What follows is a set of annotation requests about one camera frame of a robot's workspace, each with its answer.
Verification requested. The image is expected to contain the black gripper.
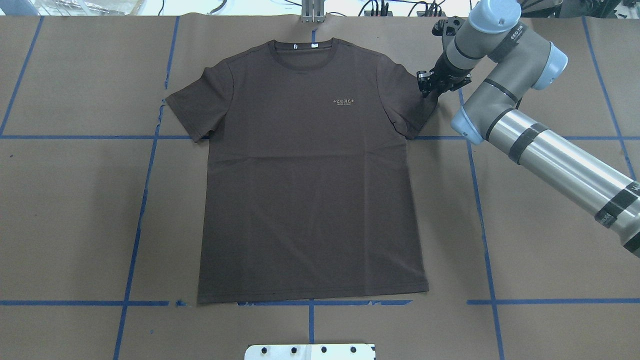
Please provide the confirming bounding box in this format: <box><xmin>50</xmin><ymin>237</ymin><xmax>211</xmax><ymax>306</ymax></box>
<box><xmin>417</xmin><ymin>55</ymin><xmax>472</xmax><ymax>98</ymax></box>

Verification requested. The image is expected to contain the brown t-shirt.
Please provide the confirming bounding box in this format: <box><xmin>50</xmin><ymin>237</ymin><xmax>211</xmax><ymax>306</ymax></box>
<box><xmin>166</xmin><ymin>38</ymin><xmax>439</xmax><ymax>305</ymax></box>

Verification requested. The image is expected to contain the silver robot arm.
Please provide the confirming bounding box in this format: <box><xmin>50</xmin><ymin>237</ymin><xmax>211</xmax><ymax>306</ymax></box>
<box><xmin>416</xmin><ymin>0</ymin><xmax>640</xmax><ymax>256</ymax></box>

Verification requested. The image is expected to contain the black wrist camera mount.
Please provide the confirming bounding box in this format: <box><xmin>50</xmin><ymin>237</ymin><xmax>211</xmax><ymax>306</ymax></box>
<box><xmin>431</xmin><ymin>16</ymin><xmax>466</xmax><ymax>39</ymax></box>

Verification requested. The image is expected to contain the aluminium frame post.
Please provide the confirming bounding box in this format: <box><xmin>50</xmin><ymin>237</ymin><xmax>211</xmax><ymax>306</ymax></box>
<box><xmin>300</xmin><ymin>0</ymin><xmax>326</xmax><ymax>23</ymax></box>

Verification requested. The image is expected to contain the white pedestal column base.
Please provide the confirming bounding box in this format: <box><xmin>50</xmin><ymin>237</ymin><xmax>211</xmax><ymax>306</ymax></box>
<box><xmin>244</xmin><ymin>343</ymin><xmax>377</xmax><ymax>360</ymax></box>

